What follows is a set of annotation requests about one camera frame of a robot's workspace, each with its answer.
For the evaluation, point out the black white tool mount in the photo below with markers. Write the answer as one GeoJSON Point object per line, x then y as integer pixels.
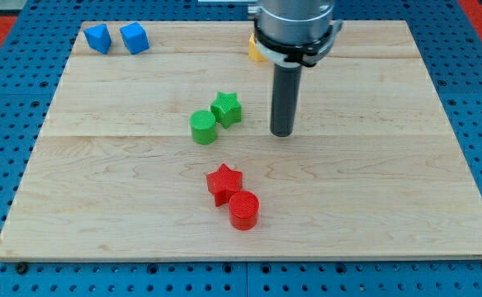
{"type": "Point", "coordinates": [290, 56]}

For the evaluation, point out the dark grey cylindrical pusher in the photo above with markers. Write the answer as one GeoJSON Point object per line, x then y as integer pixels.
{"type": "Point", "coordinates": [285, 90]}

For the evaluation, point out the yellow hexagon block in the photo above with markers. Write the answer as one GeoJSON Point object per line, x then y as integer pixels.
{"type": "Point", "coordinates": [253, 51]}

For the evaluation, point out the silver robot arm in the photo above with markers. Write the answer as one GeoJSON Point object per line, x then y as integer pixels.
{"type": "Point", "coordinates": [293, 34]}

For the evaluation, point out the light wooden board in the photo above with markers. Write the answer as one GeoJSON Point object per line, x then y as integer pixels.
{"type": "Point", "coordinates": [372, 171]}

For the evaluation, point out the green star block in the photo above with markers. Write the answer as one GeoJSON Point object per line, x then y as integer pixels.
{"type": "Point", "coordinates": [226, 109]}

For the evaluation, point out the green cylinder block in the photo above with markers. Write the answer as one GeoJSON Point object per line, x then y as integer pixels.
{"type": "Point", "coordinates": [203, 127]}

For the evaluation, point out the red star block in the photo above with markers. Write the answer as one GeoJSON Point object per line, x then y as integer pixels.
{"type": "Point", "coordinates": [223, 183]}

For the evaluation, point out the red cylinder block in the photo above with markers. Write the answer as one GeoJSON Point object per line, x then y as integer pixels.
{"type": "Point", "coordinates": [243, 210]}

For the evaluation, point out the blue cube block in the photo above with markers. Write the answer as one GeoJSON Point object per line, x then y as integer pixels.
{"type": "Point", "coordinates": [135, 38]}

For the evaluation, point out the blue triangular block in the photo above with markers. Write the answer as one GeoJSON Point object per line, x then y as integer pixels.
{"type": "Point", "coordinates": [98, 38]}

